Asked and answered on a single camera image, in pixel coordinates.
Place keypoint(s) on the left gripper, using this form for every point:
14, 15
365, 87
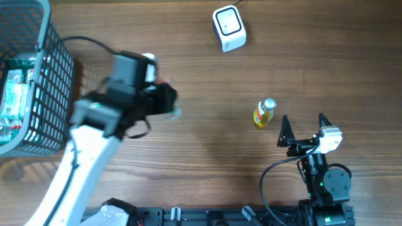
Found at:
154, 96

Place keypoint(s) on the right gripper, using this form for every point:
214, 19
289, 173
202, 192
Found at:
287, 138

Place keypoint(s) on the green lid jar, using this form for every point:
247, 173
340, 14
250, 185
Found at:
174, 114

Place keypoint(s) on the yellow liquid bottle silver cap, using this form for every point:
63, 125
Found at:
263, 113

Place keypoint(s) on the teal snack packet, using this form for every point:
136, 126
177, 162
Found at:
15, 93

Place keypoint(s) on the green sponge package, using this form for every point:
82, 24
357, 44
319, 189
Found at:
25, 60

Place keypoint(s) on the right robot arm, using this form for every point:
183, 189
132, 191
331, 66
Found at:
328, 185

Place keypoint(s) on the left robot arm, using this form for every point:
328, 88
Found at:
98, 126

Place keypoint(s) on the white barcode scanner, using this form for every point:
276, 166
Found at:
229, 28

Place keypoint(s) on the grey plastic mesh basket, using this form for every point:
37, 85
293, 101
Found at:
27, 31

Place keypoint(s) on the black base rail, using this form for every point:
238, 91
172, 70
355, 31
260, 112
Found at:
244, 217

